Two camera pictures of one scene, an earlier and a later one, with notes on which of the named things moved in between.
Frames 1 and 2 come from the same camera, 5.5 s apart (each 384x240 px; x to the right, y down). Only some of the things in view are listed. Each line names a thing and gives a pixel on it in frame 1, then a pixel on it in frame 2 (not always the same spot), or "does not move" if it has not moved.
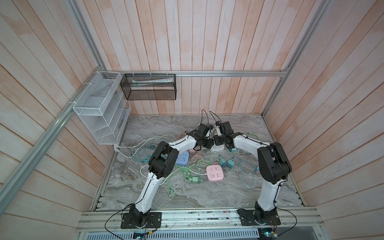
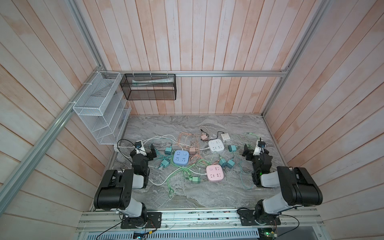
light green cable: (187, 171) does not move
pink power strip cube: (214, 172) does not move
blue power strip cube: (182, 159) does not move
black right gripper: (216, 140) → (250, 153)
